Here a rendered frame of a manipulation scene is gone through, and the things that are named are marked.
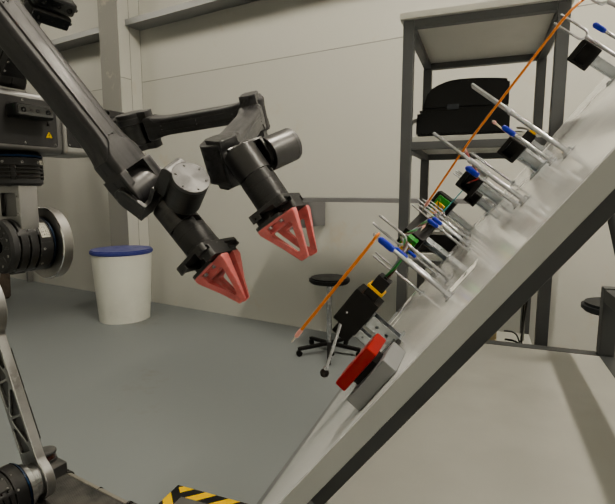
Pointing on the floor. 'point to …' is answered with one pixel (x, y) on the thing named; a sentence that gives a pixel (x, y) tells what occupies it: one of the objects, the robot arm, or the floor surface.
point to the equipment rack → (469, 46)
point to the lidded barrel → (122, 283)
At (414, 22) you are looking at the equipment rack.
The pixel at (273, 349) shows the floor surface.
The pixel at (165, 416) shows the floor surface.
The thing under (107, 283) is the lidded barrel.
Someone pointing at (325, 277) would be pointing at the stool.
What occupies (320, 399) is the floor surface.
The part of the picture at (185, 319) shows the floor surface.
